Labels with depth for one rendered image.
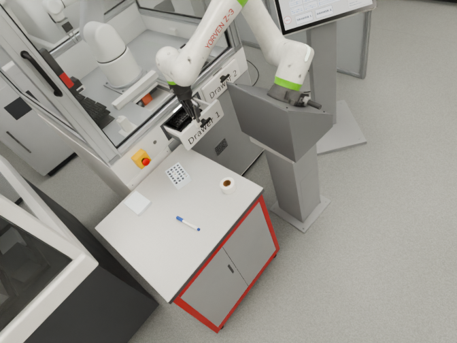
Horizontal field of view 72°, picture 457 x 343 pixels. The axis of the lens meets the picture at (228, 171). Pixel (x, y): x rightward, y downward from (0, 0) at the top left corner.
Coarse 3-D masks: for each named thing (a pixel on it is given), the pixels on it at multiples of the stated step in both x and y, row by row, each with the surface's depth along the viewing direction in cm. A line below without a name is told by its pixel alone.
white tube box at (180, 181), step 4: (176, 164) 160; (172, 168) 159; (176, 168) 159; (180, 168) 158; (168, 172) 160; (172, 172) 158; (176, 172) 157; (180, 172) 156; (184, 172) 155; (168, 176) 160; (172, 176) 158; (180, 176) 155; (184, 176) 154; (188, 176) 153; (172, 180) 154; (176, 180) 153; (180, 180) 154; (184, 180) 153; (188, 180) 154; (176, 184) 151; (180, 184) 153; (184, 184) 154; (180, 188) 154
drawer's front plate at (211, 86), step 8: (232, 64) 180; (224, 72) 178; (232, 72) 182; (216, 80) 176; (232, 80) 185; (208, 88) 173; (216, 88) 178; (224, 88) 183; (208, 96) 176; (216, 96) 181
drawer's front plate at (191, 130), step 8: (216, 104) 162; (208, 112) 160; (216, 120) 167; (192, 128) 156; (200, 128) 160; (208, 128) 165; (184, 136) 154; (192, 136) 159; (200, 136) 163; (184, 144) 157; (192, 144) 161
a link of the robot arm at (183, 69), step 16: (224, 0) 110; (208, 16) 112; (224, 16) 112; (208, 32) 113; (192, 48) 114; (208, 48) 116; (176, 64) 116; (192, 64) 115; (176, 80) 118; (192, 80) 119
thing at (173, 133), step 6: (198, 102) 173; (204, 102) 169; (204, 108) 173; (192, 120) 171; (168, 126) 174; (186, 126) 170; (168, 132) 165; (174, 132) 160; (180, 132) 168; (174, 138) 166
